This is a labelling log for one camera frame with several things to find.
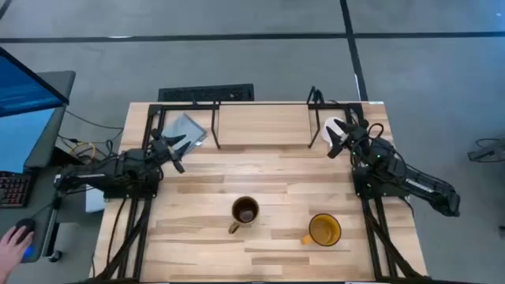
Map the yellow mug with dark rim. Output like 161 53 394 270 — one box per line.
301 212 343 248

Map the white ceramic mug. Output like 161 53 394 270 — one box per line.
320 116 350 148

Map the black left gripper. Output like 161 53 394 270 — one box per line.
148 128 193 174

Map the black floor stand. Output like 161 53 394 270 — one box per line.
467 137 505 164

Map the person's hand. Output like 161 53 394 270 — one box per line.
0 225 36 284

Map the grey cloth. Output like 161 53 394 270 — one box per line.
161 112 208 155

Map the grey desk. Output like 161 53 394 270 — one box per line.
0 70 77 263

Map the green brown glazed mug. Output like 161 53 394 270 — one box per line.
227 195 261 235

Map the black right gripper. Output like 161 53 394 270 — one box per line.
326 118 374 160

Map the black floor cable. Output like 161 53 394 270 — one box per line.
56 109 125 159

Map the computer monitor with blue screen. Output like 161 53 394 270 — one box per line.
0 46 71 175

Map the yellow cable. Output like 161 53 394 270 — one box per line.
68 141 97 161

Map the black aluminium rig frame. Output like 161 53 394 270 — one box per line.
91 100 432 284

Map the black keyboard with red keys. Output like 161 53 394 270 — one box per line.
0 170 33 209

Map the black computer mouse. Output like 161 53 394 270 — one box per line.
13 217 37 246

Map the white box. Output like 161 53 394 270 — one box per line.
84 185 107 215

